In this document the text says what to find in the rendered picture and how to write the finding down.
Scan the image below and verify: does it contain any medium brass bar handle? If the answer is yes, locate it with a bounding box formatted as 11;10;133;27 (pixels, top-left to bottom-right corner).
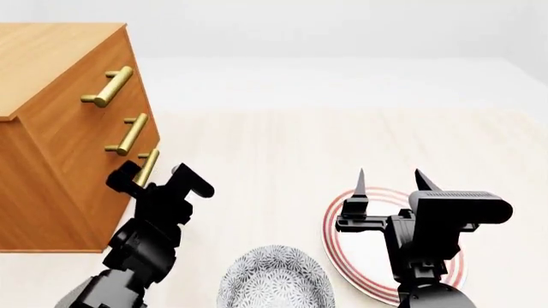
104;112;150;157

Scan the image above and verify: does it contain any black right gripper camera box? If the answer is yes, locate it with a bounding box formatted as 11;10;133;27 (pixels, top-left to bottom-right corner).
408;189;514;233

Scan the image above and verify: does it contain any small brass bar handle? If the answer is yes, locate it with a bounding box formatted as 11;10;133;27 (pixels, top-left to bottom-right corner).
132;148;161;189

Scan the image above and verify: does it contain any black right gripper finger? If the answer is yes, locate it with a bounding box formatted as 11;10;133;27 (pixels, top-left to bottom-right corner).
413;167;443;193
341;167;371;220

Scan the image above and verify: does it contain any grey floral patterned bowl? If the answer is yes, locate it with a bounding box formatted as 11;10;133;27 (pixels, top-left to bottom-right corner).
217;244;337;308

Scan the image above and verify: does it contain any white plate with red rings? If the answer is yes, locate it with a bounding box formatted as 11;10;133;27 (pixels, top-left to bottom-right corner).
321;187;466;306

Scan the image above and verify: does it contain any large brass bar handle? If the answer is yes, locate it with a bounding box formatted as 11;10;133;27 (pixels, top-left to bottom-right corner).
80;65;134;109

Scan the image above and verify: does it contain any wooden three-drawer cabinet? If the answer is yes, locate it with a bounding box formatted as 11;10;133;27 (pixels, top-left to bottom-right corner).
0;21;162;254

